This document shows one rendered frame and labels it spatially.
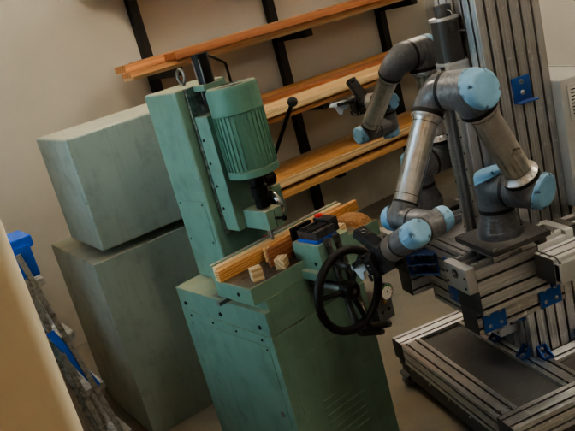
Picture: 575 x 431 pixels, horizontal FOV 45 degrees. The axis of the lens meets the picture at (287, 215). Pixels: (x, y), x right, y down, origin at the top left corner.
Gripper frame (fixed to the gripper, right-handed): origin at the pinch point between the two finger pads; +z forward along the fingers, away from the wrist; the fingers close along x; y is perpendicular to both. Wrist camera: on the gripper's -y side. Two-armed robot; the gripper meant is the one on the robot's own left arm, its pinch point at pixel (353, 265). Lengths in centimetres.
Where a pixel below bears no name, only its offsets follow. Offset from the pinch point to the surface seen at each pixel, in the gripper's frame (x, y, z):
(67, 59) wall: 30, -201, 195
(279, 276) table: -12.8, -9.4, 21.2
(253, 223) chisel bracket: -4.7, -31.0, 33.0
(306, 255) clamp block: -1.7, -11.2, 18.0
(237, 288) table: -25.2, -12.9, 26.9
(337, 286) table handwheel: -0.8, 2.9, 13.1
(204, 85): -5, -78, 14
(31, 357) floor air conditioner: -114, 1, -130
